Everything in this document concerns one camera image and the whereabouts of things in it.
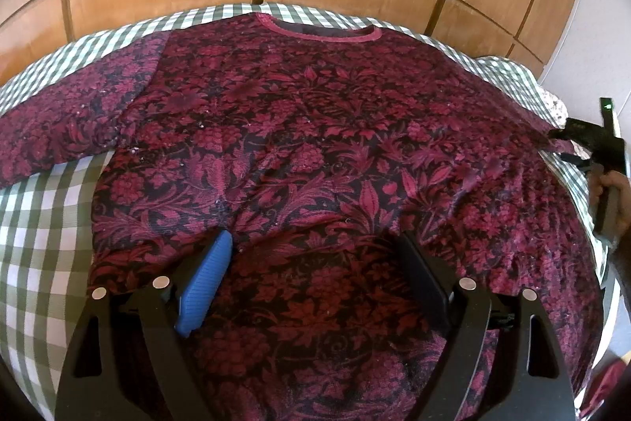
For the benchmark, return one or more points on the red floral sweater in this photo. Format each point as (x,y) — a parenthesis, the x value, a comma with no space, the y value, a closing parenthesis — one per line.
(315,145)

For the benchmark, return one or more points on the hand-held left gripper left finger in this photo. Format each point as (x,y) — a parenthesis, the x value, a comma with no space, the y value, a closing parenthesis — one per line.
(207,283)

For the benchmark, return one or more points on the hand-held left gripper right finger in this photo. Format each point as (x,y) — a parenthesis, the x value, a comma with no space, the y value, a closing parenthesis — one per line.
(426,275)

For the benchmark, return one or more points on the floral pillow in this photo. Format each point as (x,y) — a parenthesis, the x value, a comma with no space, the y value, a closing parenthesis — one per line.
(554,105)

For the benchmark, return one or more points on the green checked bedsheet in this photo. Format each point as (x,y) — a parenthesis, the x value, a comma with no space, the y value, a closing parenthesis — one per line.
(39,228)

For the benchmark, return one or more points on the person's right hand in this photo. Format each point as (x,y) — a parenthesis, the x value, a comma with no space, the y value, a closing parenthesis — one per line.
(614,184)

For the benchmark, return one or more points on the dark red cloth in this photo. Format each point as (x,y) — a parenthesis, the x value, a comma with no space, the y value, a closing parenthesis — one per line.
(611,384)

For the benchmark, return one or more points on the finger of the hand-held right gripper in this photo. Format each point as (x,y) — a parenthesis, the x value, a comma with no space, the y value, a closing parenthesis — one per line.
(579,132)

